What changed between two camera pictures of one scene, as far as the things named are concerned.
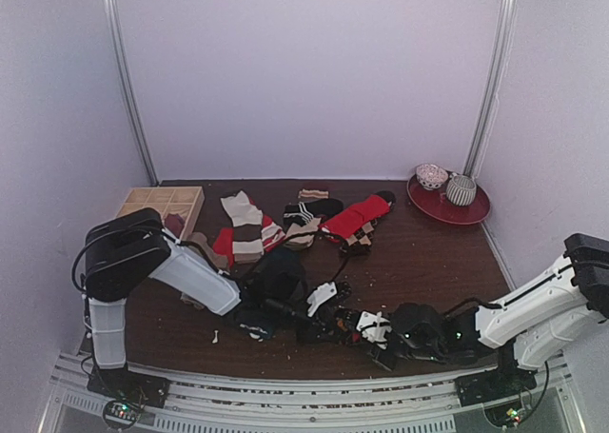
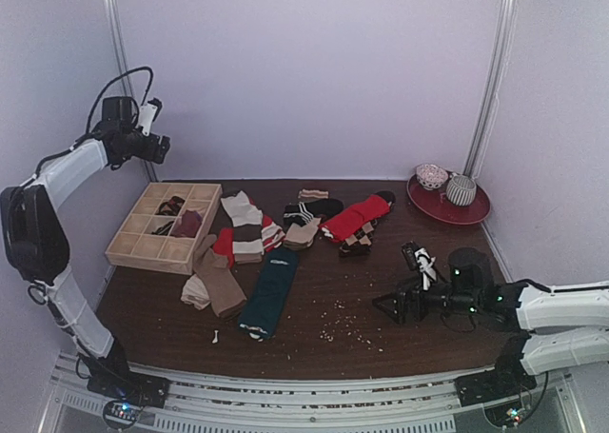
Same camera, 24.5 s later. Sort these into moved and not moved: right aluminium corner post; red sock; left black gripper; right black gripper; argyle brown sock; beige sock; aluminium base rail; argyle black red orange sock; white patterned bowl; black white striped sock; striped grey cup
Moved: argyle black red orange sock; right black gripper; left black gripper
Not moved: argyle brown sock; red sock; striped grey cup; beige sock; black white striped sock; white patterned bowl; aluminium base rail; right aluminium corner post
